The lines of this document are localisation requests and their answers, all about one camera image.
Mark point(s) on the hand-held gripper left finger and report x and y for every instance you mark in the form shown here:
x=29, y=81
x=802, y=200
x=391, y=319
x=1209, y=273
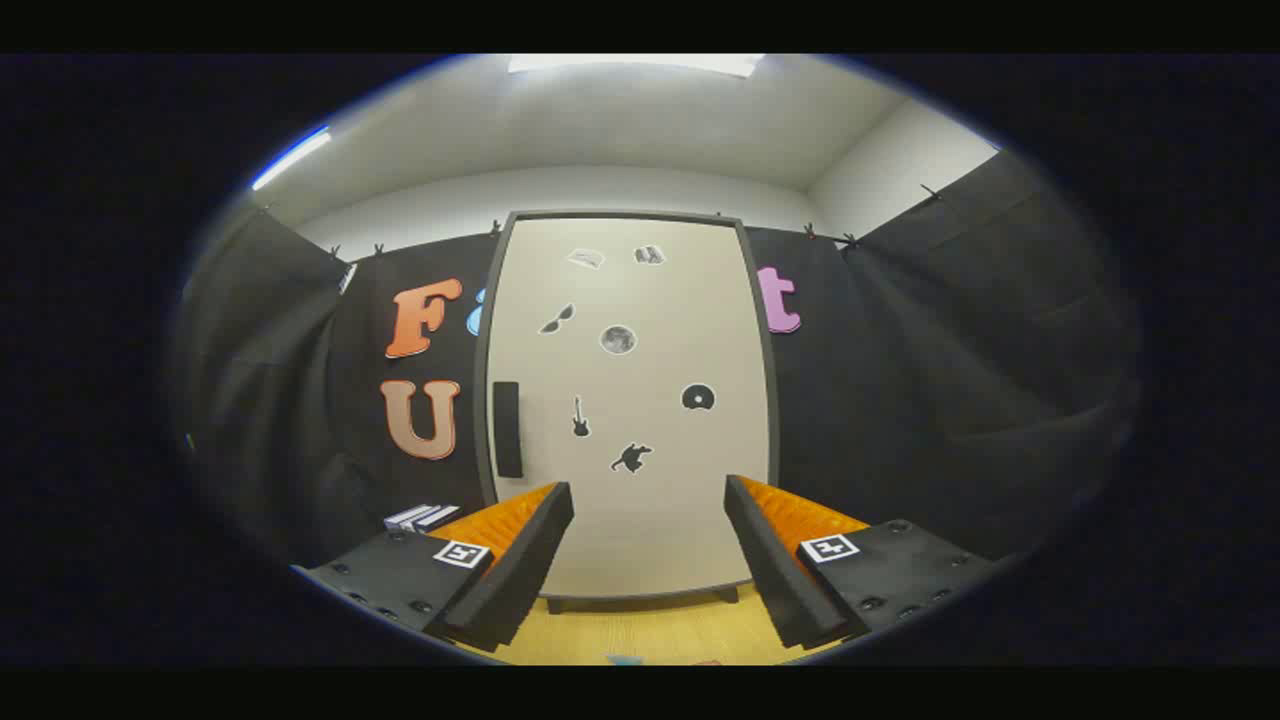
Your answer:
x=520, y=560

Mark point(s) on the black backdrop cloth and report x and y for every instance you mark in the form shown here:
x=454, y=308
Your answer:
x=900, y=400

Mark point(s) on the light blue book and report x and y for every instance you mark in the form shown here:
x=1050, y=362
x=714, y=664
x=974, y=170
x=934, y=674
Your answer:
x=400, y=517

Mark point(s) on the grey cabinet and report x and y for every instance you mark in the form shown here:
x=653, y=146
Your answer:
x=481, y=420

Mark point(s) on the rectangular ceiling light panel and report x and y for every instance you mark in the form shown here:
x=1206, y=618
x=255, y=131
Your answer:
x=640, y=64

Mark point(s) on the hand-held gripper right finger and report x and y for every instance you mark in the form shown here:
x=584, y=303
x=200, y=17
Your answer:
x=775, y=560

